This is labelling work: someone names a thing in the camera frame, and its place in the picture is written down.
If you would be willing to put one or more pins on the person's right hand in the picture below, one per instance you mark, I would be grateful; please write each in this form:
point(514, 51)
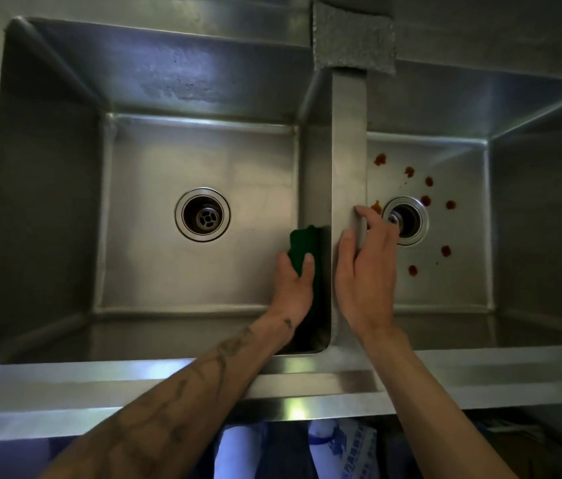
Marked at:
point(368, 284)

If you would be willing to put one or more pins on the person's left hand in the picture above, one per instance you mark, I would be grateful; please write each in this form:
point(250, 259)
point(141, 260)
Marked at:
point(291, 299)

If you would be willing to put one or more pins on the green scouring cloth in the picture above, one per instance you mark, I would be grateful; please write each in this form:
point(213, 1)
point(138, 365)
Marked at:
point(303, 241)

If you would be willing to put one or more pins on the person's left forearm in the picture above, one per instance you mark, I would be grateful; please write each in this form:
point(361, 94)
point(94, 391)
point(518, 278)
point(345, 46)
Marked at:
point(176, 409)

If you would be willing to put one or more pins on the person's right forearm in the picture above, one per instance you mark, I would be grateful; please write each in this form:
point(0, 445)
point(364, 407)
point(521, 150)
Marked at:
point(425, 409)

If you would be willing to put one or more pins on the basin drain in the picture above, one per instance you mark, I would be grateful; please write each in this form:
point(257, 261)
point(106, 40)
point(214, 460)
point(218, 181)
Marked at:
point(410, 221)
point(202, 214)

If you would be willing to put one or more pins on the white blue-printed bag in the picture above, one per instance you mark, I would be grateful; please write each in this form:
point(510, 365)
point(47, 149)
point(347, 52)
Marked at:
point(343, 451)

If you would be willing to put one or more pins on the silver scouring sponge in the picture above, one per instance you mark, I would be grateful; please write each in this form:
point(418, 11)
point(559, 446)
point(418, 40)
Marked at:
point(353, 37)

